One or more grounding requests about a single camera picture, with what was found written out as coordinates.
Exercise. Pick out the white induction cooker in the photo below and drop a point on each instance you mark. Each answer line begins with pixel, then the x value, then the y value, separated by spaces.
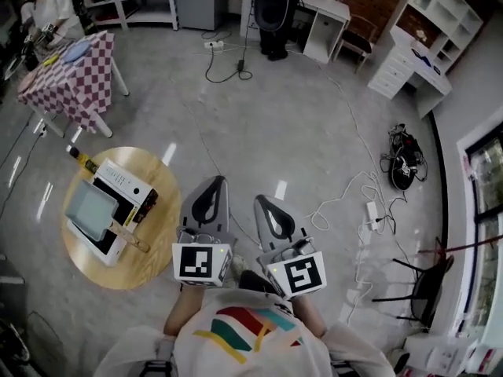
pixel 118 177

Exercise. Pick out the wooden chair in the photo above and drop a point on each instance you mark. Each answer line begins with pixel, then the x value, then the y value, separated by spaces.
pixel 359 43

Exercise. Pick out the dark red coat rack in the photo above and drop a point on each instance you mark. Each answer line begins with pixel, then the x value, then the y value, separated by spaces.
pixel 463 246

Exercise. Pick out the checkered cloth covered table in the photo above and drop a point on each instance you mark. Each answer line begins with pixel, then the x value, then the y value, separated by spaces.
pixel 78 85

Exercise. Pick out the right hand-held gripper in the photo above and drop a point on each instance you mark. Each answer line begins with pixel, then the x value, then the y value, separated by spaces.
pixel 302 275

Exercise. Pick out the person's left forearm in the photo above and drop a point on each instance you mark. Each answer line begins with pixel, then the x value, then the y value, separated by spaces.
pixel 182 312

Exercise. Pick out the person's white printed shirt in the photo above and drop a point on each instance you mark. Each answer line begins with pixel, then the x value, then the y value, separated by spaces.
pixel 275 363

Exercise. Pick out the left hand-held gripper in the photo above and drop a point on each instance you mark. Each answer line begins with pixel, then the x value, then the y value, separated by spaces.
pixel 196 261

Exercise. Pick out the window with black frame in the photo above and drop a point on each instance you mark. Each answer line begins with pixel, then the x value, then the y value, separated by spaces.
pixel 487 163

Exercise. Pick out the pink plate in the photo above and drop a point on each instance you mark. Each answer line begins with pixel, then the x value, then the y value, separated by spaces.
pixel 27 81

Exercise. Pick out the round wooden table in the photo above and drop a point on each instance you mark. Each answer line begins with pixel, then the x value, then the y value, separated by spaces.
pixel 157 249

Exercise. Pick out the white power strip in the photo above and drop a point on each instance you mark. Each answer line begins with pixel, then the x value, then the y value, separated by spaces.
pixel 372 214
pixel 214 45

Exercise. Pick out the white hutch desk with drawers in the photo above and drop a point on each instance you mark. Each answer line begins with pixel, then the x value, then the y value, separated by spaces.
pixel 397 69

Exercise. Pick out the person's left shoe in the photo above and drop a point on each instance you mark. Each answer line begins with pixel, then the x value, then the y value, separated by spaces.
pixel 237 267

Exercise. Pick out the person's dark trousers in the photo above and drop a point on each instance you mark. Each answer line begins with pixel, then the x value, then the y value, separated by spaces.
pixel 255 283

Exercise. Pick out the yellow oil bottle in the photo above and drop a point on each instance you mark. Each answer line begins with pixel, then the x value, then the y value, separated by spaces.
pixel 88 165

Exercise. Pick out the blue plate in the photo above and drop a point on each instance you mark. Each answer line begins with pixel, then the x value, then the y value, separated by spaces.
pixel 76 51

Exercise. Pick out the black metal chair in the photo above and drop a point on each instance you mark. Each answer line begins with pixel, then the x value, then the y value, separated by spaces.
pixel 428 289

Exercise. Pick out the white cardboard box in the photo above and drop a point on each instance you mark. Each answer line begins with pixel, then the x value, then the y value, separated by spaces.
pixel 440 353

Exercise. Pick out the person's right forearm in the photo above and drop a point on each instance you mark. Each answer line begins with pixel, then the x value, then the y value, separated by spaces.
pixel 310 316

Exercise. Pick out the grey square frying pan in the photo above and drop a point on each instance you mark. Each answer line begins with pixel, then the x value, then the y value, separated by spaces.
pixel 90 208

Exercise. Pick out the small yellow item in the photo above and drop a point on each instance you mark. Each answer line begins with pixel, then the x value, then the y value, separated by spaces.
pixel 51 59

